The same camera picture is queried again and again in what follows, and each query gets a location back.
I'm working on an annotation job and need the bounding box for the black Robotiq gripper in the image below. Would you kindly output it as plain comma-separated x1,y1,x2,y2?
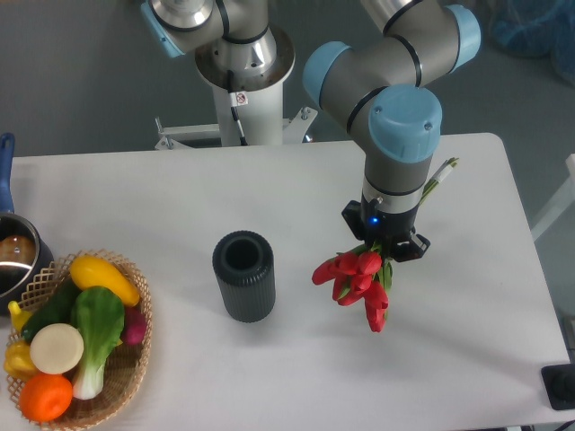
341,194,430,262

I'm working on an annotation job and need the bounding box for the red tulip bouquet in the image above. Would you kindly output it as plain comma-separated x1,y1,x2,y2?
312,157,459,332

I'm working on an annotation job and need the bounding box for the dark grey ribbed vase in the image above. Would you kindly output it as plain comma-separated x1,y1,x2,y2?
212,231,276,323

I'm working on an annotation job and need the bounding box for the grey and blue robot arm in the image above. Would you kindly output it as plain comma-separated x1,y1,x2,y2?
141,1,481,262

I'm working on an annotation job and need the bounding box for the black device at table edge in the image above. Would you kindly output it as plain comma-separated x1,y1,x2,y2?
541,364,574,411

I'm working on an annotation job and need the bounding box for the blue mesh bag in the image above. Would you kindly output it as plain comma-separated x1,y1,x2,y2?
488,1,574,84

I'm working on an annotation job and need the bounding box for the magenta radish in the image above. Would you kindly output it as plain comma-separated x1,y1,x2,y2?
120,307,147,346

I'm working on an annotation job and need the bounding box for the green bok choy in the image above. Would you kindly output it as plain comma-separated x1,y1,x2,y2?
72,286,125,400

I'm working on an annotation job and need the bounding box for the yellow squash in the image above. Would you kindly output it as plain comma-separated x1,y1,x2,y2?
69,255,140,307

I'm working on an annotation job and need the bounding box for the dark green cucumber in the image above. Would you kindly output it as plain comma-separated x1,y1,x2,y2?
21,277,81,344

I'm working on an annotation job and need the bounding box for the dark blue saucepan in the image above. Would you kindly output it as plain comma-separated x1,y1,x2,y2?
1,133,53,317

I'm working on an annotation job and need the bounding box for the yellow banana tip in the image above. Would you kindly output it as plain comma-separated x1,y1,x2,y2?
7,301,32,333

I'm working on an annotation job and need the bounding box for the woven wicker basket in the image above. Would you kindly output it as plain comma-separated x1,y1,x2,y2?
18,250,153,430

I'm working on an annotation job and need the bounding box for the orange fruit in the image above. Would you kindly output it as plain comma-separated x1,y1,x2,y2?
19,374,73,422

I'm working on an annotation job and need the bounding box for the yellow bell pepper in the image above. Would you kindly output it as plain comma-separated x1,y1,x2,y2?
4,340,39,381

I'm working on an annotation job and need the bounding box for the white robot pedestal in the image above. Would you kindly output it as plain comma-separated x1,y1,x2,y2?
154,24,318,151

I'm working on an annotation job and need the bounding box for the white furniture frame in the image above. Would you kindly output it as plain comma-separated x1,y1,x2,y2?
531,154,574,242

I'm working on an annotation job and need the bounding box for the black cable on pedestal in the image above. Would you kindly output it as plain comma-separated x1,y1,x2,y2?
226,69,249,146

